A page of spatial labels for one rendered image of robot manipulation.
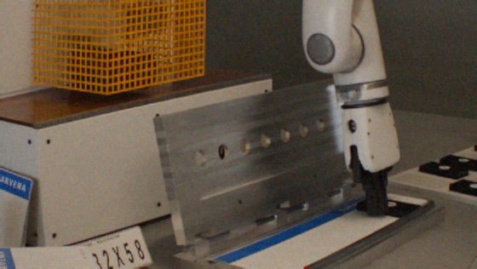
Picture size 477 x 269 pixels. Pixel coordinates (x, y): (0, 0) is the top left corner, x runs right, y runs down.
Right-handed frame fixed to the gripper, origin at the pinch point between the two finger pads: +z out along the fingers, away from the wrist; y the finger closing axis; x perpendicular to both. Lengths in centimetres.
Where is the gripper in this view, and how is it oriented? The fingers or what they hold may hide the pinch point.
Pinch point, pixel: (376, 201)
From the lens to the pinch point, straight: 152.9
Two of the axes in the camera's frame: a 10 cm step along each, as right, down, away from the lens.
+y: 6.1, -1.6, 7.7
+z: 1.6, 9.8, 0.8
